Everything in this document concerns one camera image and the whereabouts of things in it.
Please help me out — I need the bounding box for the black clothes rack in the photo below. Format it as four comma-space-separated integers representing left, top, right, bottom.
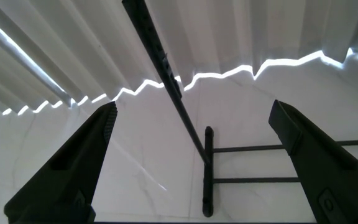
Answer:
121, 0, 358, 218

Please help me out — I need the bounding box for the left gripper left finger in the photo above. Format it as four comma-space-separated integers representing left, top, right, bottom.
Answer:
4, 101, 119, 224

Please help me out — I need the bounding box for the white curtain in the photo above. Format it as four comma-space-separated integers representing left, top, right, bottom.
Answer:
0, 0, 358, 118

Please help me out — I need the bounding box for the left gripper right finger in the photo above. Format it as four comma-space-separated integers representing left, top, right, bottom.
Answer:
268, 100, 358, 224

